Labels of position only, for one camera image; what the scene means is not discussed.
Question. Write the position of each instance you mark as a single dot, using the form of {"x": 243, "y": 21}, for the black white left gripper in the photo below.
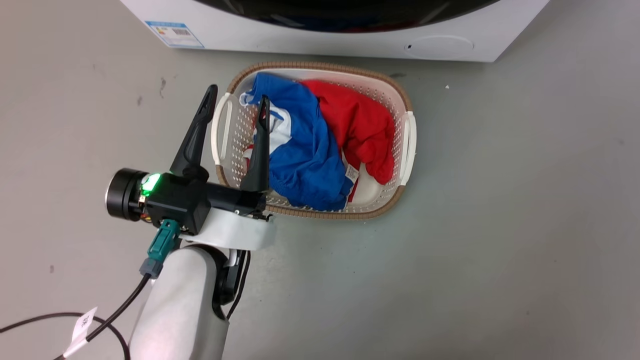
{"x": 225, "y": 225}

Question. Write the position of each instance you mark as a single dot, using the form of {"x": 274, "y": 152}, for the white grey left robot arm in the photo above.
{"x": 175, "y": 310}

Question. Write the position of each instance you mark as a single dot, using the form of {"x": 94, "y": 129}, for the white washing machine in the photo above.
{"x": 310, "y": 42}

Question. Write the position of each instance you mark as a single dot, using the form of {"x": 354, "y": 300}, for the dark glass washing machine door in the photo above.
{"x": 345, "y": 15}

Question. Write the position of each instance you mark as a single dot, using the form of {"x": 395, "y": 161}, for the blue garment with white trim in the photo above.
{"x": 305, "y": 160}

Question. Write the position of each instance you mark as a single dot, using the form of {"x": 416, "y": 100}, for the blue white energy label sticker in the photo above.
{"x": 175, "y": 34}

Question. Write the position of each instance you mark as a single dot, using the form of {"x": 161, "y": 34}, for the red garment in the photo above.
{"x": 360, "y": 125}

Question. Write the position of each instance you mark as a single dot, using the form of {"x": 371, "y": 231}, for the white perforated laundry basket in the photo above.
{"x": 385, "y": 97}

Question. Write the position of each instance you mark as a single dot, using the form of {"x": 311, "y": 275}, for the round white filter cover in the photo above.
{"x": 440, "y": 46}

